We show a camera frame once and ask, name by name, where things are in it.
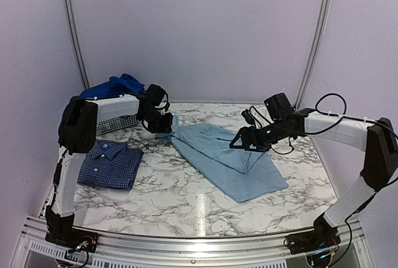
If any blue checked shirt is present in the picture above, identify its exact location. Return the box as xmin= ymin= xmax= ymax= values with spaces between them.
xmin=77 ymin=140 xmax=144 ymax=190

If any royal blue garment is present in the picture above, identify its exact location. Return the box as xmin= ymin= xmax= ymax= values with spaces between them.
xmin=78 ymin=73 xmax=145 ymax=99

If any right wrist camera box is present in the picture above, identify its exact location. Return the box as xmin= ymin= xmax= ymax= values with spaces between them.
xmin=241 ymin=109 xmax=256 ymax=126

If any light blue garment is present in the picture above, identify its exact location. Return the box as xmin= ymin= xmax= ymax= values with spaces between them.
xmin=155 ymin=116 xmax=289 ymax=203

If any left aluminium corner post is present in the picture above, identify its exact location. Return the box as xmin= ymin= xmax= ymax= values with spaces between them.
xmin=63 ymin=0 xmax=90 ymax=90

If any aluminium corner post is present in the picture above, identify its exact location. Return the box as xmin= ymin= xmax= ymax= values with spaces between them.
xmin=63 ymin=0 xmax=90 ymax=90
xmin=295 ymin=0 xmax=331 ymax=108

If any aluminium front frame rail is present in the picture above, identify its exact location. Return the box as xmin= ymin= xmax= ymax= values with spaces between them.
xmin=12 ymin=215 xmax=374 ymax=268

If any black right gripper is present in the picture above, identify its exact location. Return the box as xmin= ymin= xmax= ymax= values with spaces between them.
xmin=230 ymin=118 xmax=292 ymax=152

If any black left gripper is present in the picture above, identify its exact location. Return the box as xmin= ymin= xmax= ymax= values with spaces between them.
xmin=140 ymin=108 xmax=173 ymax=132

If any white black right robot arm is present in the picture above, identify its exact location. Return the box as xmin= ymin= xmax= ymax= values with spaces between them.
xmin=229 ymin=93 xmax=397 ymax=254

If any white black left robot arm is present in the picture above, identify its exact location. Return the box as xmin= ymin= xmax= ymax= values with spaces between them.
xmin=45 ymin=84 xmax=172 ymax=252

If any white plastic laundry basket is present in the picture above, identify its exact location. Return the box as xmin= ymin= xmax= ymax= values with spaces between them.
xmin=96 ymin=115 xmax=140 ymax=136

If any right aluminium corner post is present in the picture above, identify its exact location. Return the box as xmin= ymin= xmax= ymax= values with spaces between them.
xmin=295 ymin=0 xmax=331 ymax=108

